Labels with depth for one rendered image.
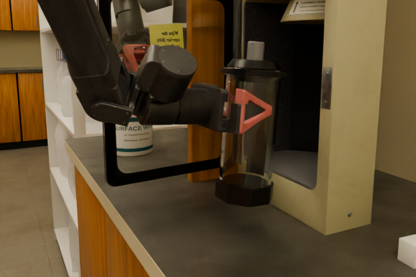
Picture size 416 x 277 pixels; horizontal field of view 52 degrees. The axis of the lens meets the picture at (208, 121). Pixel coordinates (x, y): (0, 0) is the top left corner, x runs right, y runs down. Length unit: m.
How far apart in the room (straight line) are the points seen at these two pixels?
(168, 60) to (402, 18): 0.76
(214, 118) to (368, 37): 0.30
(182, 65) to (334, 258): 0.39
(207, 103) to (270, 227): 0.28
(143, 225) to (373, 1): 0.57
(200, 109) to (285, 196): 0.31
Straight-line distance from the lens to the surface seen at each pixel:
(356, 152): 0.79
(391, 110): 1.22
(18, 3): 5.78
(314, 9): 0.82
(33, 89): 5.58
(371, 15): 0.78
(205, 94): 0.65
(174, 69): 0.56
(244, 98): 0.63
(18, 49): 6.10
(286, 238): 0.77
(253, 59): 0.70
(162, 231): 0.79
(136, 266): 0.93
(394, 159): 1.23
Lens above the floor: 1.27
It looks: 10 degrees down
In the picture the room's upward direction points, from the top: straight up
